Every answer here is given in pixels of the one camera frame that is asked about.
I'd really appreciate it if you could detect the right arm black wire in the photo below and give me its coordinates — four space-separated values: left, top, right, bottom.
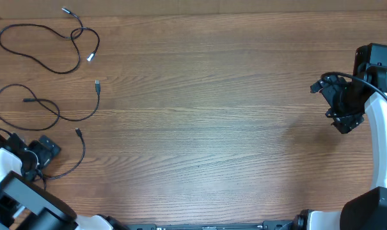
319 72 387 116

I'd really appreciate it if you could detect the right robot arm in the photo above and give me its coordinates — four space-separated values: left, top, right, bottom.
287 43 387 230

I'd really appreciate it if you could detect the black cable silver USB plug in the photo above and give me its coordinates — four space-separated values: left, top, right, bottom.
0 7 100 75

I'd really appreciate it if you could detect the thin black short cable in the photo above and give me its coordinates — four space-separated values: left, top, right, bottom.
33 128 86 191

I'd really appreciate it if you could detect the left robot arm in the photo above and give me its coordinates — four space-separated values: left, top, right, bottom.
0 129 125 230

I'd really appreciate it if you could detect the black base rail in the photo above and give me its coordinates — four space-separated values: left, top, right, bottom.
124 220 306 230

